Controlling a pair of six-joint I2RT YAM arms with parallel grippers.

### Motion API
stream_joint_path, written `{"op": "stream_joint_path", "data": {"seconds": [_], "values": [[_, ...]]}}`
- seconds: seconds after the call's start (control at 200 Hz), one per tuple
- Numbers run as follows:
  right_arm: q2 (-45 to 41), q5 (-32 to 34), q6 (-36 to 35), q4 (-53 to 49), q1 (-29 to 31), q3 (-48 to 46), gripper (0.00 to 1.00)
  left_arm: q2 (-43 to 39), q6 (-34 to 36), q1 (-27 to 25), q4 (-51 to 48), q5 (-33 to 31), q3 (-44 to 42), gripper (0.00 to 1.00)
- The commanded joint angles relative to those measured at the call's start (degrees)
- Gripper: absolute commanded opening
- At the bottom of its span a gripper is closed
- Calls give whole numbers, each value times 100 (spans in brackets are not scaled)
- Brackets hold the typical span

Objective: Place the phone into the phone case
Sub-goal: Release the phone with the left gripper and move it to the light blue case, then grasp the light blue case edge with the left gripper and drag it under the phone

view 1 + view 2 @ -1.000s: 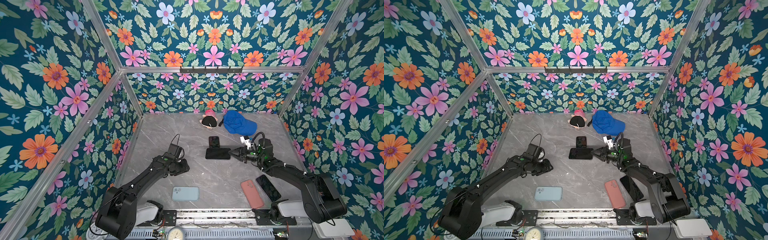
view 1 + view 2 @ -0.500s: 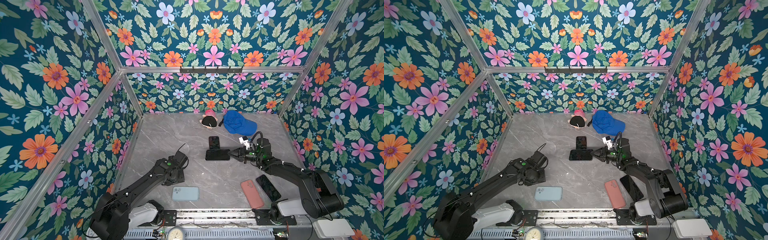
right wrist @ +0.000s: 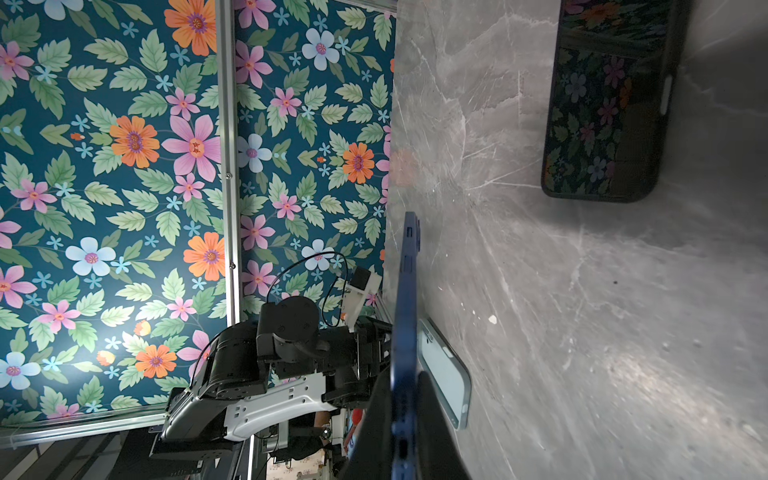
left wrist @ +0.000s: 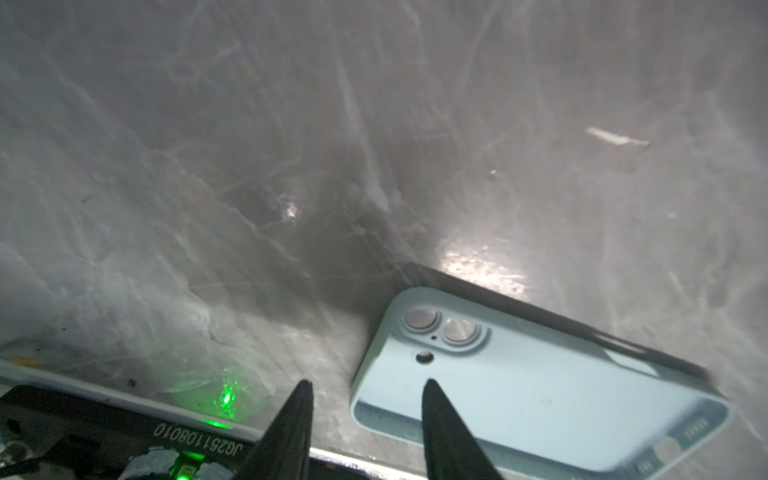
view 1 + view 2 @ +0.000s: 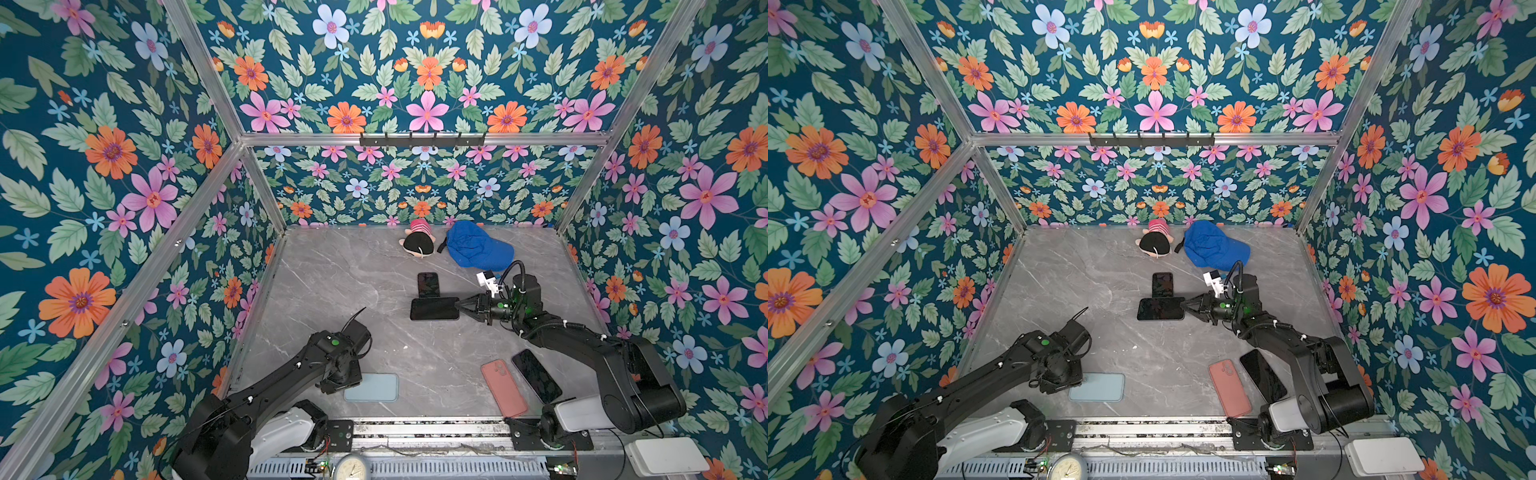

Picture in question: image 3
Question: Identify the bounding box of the light blue phone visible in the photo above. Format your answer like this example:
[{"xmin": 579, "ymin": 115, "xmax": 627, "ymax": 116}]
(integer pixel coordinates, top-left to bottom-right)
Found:
[{"xmin": 418, "ymin": 317, "xmax": 472, "ymax": 430}]

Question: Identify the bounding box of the black smartphone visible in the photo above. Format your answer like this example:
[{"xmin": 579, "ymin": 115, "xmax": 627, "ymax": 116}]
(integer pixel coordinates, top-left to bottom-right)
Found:
[{"xmin": 544, "ymin": 0, "xmax": 673, "ymax": 198}]

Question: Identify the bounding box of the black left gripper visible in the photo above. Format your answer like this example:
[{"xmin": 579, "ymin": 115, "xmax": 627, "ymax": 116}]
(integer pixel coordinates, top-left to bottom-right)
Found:
[{"xmin": 323, "ymin": 316, "xmax": 392, "ymax": 405}]

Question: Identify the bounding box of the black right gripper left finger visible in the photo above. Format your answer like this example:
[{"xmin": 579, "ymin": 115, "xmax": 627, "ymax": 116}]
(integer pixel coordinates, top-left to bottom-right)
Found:
[{"xmin": 339, "ymin": 368, "xmax": 393, "ymax": 480}]

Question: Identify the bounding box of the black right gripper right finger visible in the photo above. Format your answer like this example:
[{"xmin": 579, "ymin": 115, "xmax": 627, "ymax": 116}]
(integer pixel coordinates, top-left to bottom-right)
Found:
[{"xmin": 416, "ymin": 371, "xmax": 470, "ymax": 480}]

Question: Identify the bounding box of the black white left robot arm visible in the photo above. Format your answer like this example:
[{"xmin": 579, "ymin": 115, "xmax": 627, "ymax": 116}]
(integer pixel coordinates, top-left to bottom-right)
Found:
[{"xmin": 150, "ymin": 296, "xmax": 392, "ymax": 461}]

